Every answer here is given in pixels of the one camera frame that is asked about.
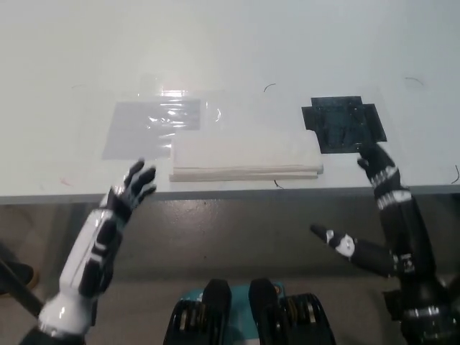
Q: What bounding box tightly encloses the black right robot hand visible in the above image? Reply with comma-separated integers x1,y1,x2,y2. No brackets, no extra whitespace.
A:
310,142,446,289

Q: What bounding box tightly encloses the white and black left hand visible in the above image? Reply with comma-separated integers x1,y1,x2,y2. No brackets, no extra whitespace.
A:
58,159,158,300

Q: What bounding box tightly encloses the white napkin stack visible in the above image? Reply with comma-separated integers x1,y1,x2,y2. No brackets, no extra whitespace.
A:
168,131,325,183

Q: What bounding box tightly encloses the black and teal robot torso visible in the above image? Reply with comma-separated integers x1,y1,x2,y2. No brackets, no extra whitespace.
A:
163,277,338,345

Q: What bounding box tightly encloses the dark shoe with tan sole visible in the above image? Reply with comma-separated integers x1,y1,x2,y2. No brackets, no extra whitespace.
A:
0,242,39,296

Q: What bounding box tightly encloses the black table leg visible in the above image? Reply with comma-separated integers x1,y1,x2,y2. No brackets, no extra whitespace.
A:
0,257,45,318

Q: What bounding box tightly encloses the clear plastic bag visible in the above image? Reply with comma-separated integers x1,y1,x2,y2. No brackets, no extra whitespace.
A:
101,99,202,161

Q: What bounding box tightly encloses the black tape patch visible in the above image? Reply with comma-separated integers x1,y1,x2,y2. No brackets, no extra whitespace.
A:
300,95,389,156

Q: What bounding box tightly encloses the clear plastic film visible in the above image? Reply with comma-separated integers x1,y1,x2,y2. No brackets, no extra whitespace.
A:
107,73,310,161

